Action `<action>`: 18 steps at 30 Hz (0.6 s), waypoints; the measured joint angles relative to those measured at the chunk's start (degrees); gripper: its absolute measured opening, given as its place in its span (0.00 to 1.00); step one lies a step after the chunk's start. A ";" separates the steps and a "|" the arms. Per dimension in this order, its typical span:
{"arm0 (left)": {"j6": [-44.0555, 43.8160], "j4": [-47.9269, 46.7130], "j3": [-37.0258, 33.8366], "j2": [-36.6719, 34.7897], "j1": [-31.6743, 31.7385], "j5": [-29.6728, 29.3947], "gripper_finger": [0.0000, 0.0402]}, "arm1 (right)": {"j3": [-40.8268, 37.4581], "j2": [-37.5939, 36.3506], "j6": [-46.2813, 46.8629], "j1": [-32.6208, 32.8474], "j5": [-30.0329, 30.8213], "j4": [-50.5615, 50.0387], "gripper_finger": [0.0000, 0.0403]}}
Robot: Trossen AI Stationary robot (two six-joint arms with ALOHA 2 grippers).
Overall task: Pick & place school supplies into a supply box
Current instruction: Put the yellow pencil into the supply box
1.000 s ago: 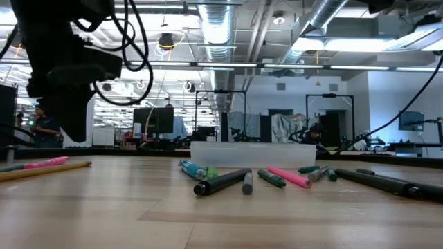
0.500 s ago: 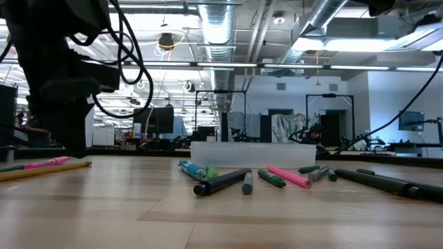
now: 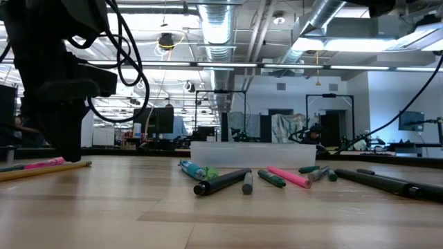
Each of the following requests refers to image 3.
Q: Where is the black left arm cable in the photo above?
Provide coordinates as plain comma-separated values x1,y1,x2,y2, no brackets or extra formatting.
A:
65,0,151,125

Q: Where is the clear plastic pencil box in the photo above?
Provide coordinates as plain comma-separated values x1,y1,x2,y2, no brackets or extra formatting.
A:
190,140,317,169

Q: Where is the black metal frame stand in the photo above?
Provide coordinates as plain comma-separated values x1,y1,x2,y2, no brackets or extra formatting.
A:
305,93,356,146
195,89,247,142

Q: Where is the black marker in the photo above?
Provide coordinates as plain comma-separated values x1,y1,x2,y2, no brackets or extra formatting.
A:
192,167,253,196

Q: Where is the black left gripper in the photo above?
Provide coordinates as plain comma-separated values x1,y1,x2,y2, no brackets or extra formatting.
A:
15,51,101,163

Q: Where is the yellow pencil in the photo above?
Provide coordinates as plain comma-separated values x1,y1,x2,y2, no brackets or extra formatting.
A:
0,160,93,183

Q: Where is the person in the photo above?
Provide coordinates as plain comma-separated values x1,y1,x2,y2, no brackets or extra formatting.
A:
13,116,46,148
162,103,188,140
300,124,330,154

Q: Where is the blue multicolour pen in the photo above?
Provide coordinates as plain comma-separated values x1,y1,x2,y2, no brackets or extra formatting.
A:
179,159,208,181

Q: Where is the grey pen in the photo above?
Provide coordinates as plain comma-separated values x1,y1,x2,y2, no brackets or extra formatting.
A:
307,165,330,182
241,172,254,196

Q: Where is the black computer monitor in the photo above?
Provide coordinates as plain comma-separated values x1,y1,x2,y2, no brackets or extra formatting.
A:
132,107,175,135

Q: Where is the dark green pen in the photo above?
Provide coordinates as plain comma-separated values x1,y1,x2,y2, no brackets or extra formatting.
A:
257,169,287,189

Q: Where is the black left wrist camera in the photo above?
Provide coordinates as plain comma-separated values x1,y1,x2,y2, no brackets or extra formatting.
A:
78,64,118,98

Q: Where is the plastic covered rack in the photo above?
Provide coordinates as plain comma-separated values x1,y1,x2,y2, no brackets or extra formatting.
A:
228,111,261,142
271,113,307,144

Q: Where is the pink pencil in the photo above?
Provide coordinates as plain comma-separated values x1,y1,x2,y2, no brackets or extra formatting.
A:
266,165,313,190

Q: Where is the black pen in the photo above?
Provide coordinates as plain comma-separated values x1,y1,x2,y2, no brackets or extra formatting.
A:
356,168,443,203
334,168,425,199

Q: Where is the silver ventilation duct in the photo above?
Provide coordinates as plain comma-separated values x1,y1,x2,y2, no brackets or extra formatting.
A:
276,0,347,66
197,0,237,113

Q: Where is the pink and green highlighter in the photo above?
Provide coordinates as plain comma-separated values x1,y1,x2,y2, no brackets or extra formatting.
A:
0,156,67,173

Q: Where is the black cabinet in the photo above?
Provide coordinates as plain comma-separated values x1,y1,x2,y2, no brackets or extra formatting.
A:
0,84,18,148

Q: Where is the wall-mounted monitor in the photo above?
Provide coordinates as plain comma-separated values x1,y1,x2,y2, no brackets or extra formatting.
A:
398,110,426,132

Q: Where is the black power cable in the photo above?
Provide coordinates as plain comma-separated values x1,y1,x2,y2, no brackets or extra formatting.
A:
334,55,443,156

